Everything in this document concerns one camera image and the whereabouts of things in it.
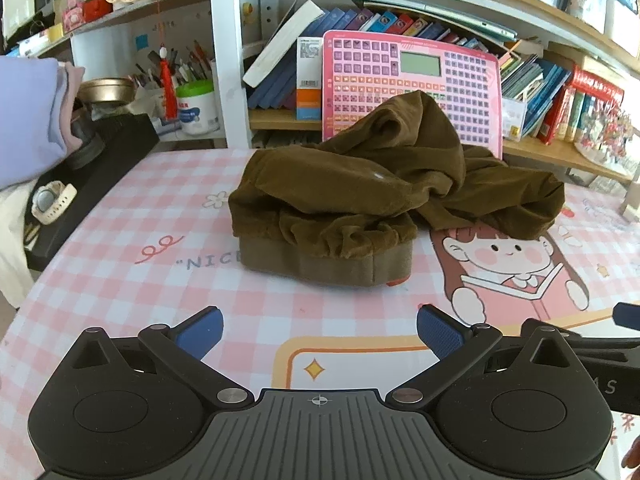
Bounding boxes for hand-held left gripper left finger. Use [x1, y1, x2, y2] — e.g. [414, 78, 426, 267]
[65, 306, 256, 413]

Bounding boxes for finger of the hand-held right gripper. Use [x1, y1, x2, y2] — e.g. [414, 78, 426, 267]
[614, 302, 640, 332]
[521, 317, 640, 361]

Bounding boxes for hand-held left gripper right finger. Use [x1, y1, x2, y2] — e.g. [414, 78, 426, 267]
[386, 304, 581, 409]

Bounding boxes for olive brown pants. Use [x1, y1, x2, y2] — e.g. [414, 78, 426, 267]
[228, 90, 566, 288]

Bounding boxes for pink checked cartoon table mat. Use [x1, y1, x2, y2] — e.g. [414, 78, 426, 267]
[0, 147, 640, 480]

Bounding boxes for black flat box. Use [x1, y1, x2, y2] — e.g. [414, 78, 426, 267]
[24, 114, 161, 272]

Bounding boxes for white wrist watch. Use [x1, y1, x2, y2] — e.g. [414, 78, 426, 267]
[31, 182, 78, 225]

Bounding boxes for white cloth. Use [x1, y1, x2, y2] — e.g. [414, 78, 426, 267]
[0, 185, 37, 307]

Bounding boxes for row of red books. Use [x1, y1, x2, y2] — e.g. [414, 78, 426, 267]
[537, 65, 626, 147]

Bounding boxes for white jar with green lid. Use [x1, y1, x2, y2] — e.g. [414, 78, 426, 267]
[176, 80, 221, 136]

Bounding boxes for clear plastic case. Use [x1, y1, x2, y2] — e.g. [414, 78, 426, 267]
[501, 96, 529, 141]

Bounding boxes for row of thin picture books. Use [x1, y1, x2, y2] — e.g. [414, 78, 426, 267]
[500, 50, 572, 142]

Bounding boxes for red tassel ornament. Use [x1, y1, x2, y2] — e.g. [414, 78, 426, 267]
[159, 46, 179, 122]

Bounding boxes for pink learning tablet toy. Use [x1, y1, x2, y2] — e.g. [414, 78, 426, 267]
[320, 30, 503, 158]

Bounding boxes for brass bowl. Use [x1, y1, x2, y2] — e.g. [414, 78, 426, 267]
[77, 78, 136, 107]

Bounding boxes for orange blue barcode box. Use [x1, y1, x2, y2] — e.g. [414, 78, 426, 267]
[296, 36, 325, 121]

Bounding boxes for pale pink cloth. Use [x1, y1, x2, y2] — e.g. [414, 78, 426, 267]
[56, 62, 87, 135]

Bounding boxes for purple cloth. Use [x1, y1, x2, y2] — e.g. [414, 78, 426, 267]
[0, 56, 69, 192]

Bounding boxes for thick white leaning book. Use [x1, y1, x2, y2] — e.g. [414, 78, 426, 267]
[243, 0, 326, 88]

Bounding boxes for row of blue books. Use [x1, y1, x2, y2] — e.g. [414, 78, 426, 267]
[247, 6, 488, 111]

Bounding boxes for teal flat notebook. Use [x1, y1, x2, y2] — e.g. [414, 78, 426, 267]
[350, 0, 518, 43]

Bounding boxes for small red pink toys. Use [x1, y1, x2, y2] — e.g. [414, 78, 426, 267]
[61, 0, 114, 30]

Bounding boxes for white shelf frame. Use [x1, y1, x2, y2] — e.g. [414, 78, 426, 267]
[0, 0, 640, 150]

